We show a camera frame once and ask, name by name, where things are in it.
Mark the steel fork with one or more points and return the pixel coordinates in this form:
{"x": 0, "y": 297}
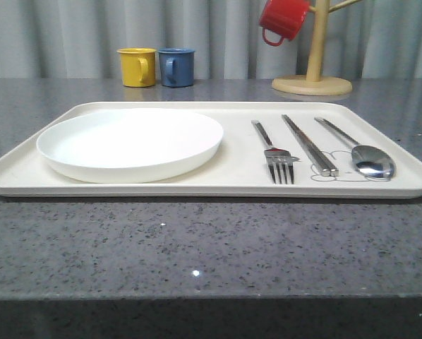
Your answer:
{"x": 280, "y": 162}

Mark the white round plate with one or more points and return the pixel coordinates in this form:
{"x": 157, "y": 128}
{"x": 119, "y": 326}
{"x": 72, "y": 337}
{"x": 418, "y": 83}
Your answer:
{"x": 114, "y": 146}

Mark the steel chopstick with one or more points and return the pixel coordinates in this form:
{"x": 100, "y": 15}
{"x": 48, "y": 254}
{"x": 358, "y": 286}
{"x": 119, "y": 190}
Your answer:
{"x": 311, "y": 143}
{"x": 302, "y": 143}

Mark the steel spoon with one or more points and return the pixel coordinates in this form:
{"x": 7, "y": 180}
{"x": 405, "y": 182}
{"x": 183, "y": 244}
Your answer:
{"x": 367, "y": 160}

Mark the cream rabbit serving tray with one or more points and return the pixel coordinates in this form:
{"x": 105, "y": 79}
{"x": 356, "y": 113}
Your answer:
{"x": 324, "y": 169}

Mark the blue mug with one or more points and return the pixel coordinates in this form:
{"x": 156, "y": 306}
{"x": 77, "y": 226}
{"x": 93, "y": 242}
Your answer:
{"x": 176, "y": 67}

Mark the yellow mug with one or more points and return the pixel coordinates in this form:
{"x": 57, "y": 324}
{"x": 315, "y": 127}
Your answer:
{"x": 137, "y": 66}

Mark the wooden mug tree stand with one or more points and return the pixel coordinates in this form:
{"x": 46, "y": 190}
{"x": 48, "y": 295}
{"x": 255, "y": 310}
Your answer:
{"x": 313, "y": 82}

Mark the red mug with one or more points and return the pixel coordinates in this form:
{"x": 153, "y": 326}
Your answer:
{"x": 284, "y": 18}

